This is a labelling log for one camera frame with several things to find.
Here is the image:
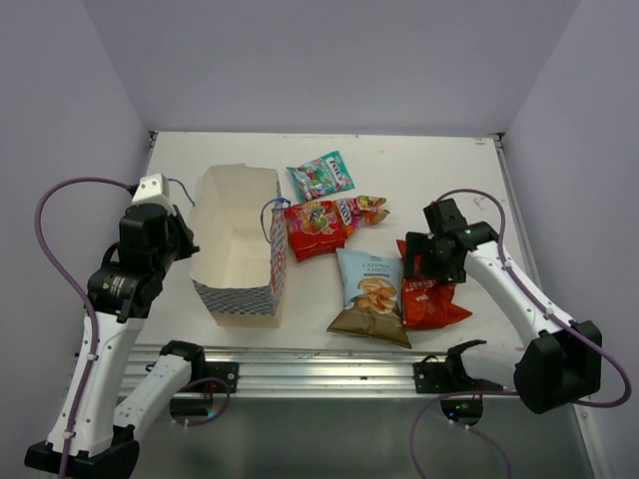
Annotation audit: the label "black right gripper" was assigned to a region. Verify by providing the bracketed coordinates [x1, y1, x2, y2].
[403, 232, 465, 285]

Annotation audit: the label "red chips bag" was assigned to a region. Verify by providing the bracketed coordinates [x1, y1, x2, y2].
[401, 257, 472, 330]

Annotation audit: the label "blue cassava chips bag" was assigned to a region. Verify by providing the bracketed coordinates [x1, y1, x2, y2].
[326, 248, 412, 349]

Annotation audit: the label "white paper bag blue handles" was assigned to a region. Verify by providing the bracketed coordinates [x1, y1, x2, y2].
[169, 164, 290, 329]

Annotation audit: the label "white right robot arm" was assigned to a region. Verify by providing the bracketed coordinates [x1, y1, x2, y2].
[404, 199, 602, 414]

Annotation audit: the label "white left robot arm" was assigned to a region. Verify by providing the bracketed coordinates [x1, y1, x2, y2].
[24, 204, 208, 478]

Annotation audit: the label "colourful twisted candy packet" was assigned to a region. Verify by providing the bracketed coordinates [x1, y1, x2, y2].
[333, 196, 390, 239]

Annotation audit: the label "red fruit candy packet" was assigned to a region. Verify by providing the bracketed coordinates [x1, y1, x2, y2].
[285, 201, 346, 262]

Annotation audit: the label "green candy packet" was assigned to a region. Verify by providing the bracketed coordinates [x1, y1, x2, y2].
[287, 151, 355, 203]

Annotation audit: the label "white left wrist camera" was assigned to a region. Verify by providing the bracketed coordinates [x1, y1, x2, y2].
[131, 174, 172, 211]

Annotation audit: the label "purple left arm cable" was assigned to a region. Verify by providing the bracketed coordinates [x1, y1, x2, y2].
[33, 178, 139, 479]

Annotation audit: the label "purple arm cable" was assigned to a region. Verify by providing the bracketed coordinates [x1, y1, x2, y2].
[409, 188, 633, 479]
[33, 178, 139, 479]

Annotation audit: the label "aluminium table edge rail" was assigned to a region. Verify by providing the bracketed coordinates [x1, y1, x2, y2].
[488, 133, 542, 287]

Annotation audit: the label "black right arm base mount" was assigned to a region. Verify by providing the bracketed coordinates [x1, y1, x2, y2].
[412, 339, 503, 426]

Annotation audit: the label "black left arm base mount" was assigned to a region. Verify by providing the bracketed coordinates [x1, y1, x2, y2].
[169, 361, 240, 428]

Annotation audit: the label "aluminium front mounting rail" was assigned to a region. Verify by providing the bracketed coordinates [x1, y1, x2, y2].
[117, 343, 585, 400]

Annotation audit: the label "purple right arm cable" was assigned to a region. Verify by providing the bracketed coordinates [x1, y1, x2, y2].
[409, 188, 633, 479]

